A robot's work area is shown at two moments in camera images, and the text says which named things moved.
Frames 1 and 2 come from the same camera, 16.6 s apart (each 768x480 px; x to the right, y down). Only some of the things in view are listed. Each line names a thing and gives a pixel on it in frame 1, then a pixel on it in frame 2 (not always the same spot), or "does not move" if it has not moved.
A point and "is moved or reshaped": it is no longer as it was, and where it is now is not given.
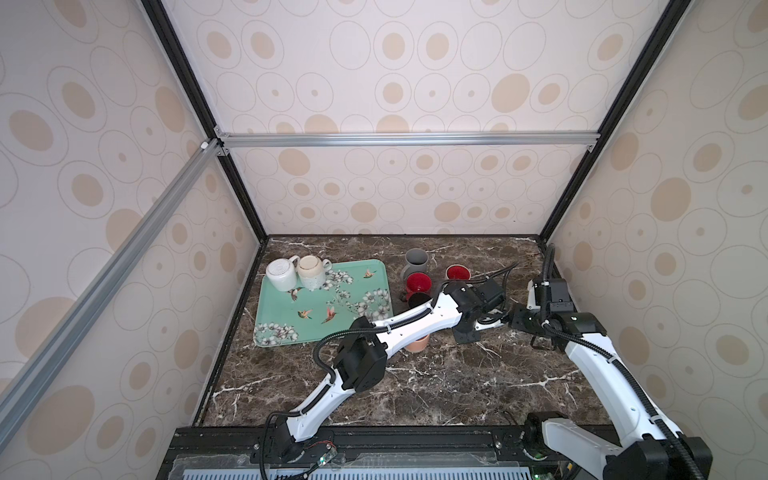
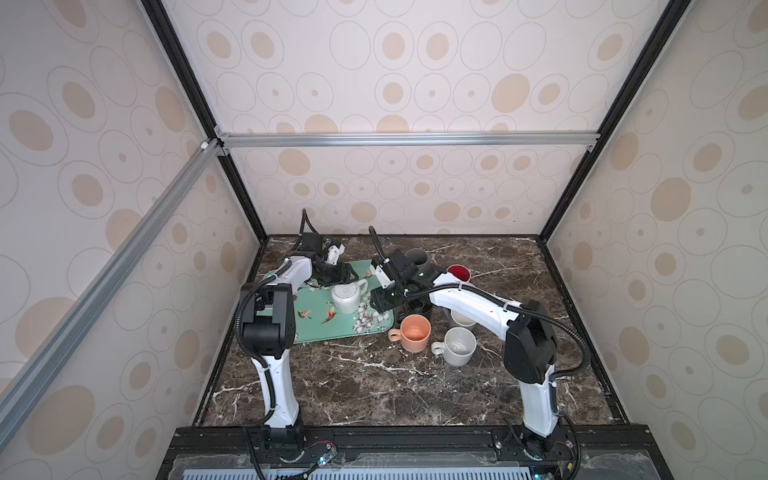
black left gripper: (475, 337) to (340, 275)
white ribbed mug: (281, 273) is moved or reshaped
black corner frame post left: (181, 60) does not move
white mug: (458, 272) does not move
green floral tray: (355, 290) does not move
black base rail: (252, 452) does not move
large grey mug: (416, 261) does not move
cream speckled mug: (311, 271) is moved or reshaped
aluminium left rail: (17, 394) does not move
